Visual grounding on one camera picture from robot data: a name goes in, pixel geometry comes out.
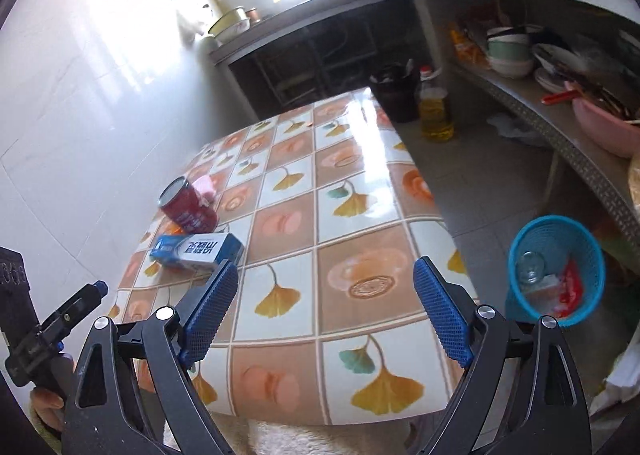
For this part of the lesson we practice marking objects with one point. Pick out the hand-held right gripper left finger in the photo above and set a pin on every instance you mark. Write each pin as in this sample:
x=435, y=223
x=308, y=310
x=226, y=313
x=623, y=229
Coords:
x=207, y=315

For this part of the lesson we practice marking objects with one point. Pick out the white rag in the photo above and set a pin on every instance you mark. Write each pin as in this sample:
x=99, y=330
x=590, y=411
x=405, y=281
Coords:
x=515, y=127

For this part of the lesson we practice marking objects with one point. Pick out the stack of white plates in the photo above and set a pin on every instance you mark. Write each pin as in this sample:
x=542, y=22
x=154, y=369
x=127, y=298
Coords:
x=552, y=60

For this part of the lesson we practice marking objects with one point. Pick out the red drink can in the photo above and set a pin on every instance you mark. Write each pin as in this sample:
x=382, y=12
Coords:
x=187, y=205

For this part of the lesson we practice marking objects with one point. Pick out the pile of kitchen utensils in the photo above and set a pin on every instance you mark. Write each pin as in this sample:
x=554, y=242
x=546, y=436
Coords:
x=605, y=95

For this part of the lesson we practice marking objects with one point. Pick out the pale green ceramic bowl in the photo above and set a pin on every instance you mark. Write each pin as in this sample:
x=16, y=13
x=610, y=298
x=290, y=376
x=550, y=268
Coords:
x=507, y=51

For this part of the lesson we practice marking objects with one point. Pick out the pink plastic basin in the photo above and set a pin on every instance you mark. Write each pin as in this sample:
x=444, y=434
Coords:
x=605, y=130

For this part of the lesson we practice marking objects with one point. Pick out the orange food packet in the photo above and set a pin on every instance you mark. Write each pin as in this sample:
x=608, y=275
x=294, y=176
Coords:
x=465, y=52

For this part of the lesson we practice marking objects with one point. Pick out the black plastic bucket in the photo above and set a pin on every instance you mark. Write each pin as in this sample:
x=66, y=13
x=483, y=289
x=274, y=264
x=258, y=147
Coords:
x=395, y=92

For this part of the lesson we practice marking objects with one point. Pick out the white ceramic bowl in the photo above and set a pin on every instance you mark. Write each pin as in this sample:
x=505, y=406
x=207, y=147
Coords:
x=512, y=69

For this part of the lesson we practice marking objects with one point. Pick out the embossed metal shelf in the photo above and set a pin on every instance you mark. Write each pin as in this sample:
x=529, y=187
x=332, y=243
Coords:
x=575, y=155

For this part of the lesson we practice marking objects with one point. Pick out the person's cream fleece clothing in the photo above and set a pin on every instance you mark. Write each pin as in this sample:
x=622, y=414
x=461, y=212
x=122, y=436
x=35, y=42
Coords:
x=300, y=440

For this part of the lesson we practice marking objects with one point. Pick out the white sack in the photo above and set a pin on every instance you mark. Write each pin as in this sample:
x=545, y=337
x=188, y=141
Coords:
x=620, y=375

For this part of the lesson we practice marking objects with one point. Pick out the clear red-printed plastic wrapper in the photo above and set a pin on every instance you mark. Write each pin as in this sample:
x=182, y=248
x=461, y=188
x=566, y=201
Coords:
x=570, y=285

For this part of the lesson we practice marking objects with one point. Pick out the pink mesh sponge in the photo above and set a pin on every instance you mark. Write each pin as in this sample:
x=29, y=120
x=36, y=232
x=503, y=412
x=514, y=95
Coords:
x=207, y=185

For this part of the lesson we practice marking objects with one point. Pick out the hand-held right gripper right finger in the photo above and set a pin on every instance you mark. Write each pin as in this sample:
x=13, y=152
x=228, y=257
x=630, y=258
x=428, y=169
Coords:
x=445, y=310

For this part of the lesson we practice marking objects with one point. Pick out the white enamel basin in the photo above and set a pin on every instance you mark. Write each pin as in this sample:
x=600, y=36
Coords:
x=227, y=25

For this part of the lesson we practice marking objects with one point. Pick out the copper pot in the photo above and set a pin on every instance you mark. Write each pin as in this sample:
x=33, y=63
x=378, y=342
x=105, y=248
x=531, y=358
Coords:
x=252, y=14

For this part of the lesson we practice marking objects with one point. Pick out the person's left hand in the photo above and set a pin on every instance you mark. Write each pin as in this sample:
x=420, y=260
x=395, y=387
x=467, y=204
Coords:
x=47, y=407

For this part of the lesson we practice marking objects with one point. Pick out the blue and white carton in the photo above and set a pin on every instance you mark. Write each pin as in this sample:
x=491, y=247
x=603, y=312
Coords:
x=197, y=250

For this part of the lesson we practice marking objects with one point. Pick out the tile-patterned tablecloth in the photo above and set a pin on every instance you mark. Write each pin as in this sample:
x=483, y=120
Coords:
x=320, y=215

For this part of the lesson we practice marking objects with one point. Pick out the blue plastic basket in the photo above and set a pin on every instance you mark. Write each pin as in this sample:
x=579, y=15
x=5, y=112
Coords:
x=595, y=275

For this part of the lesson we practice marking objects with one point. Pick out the clear glass jar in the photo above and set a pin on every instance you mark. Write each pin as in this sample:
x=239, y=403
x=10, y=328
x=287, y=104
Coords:
x=530, y=267

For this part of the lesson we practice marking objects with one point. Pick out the yellow cooking oil bottle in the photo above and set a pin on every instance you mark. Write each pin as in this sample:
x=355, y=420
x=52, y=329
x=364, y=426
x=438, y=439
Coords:
x=435, y=110

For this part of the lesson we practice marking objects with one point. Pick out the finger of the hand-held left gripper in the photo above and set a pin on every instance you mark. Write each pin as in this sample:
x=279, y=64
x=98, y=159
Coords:
x=80, y=307

